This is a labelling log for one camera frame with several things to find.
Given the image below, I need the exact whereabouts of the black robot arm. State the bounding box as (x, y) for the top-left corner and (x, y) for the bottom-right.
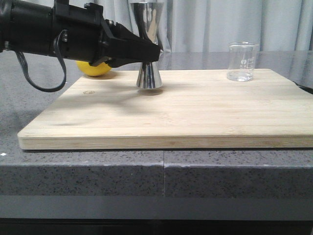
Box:
(0, 0), (160, 68)

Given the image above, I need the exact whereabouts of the light wooden cutting board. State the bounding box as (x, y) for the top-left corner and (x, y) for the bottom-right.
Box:
(18, 69), (313, 150)

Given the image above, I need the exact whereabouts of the black ribbon cable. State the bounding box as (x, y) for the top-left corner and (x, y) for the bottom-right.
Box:
(4, 29), (68, 93)

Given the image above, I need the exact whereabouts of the steel double jigger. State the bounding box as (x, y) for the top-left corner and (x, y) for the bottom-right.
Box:
(130, 2), (163, 89)

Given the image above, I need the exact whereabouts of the grey curtain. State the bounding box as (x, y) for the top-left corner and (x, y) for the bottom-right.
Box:
(19, 0), (313, 53)

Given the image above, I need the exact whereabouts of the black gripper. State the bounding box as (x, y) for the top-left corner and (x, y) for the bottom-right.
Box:
(52, 0), (160, 68)

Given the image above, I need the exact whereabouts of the yellow lemon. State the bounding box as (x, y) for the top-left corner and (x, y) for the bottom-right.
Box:
(75, 61), (112, 76)

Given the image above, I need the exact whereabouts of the clear glass beaker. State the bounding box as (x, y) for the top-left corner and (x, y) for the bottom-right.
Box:
(227, 41), (259, 82)

